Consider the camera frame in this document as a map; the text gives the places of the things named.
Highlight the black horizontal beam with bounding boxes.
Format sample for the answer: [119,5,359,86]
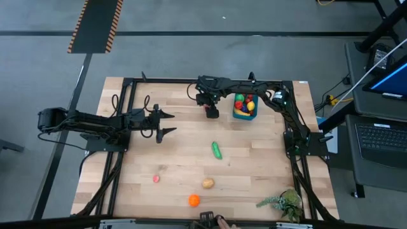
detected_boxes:
[0,215,407,229]

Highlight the black stand legs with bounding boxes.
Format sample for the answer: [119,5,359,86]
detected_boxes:
[355,0,407,53]

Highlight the black laptop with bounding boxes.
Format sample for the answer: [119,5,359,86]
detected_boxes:
[345,113,407,169]

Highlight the black metal table frame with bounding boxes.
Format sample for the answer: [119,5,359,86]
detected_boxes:
[76,71,340,223]

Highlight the black orange striped floor mat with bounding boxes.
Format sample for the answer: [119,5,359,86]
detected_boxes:
[67,0,124,54]

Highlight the teal plastic tupperware container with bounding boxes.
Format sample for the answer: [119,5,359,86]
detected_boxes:
[232,92,259,121]

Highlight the silver metal bracket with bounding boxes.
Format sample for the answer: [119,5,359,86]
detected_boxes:
[275,221,314,229]
[98,218,137,229]

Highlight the person's hand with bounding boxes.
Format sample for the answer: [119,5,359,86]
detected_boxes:
[216,215,240,229]

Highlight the monitor with blue screen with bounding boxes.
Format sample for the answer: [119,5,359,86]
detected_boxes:
[362,60,407,102]

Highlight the artificial green plant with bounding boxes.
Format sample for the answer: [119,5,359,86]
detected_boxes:
[256,188,305,223]

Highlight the white paper sheet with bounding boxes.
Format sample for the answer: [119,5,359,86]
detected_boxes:
[317,116,338,154]

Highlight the black power adapter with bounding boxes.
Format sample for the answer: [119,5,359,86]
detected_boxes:
[365,43,397,76]

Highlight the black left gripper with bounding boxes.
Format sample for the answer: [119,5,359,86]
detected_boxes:
[127,103,177,144]

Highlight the grey furniture leg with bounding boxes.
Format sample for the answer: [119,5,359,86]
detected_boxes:
[0,139,25,153]

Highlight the white cable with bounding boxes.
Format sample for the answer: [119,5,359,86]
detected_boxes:
[330,38,407,111]

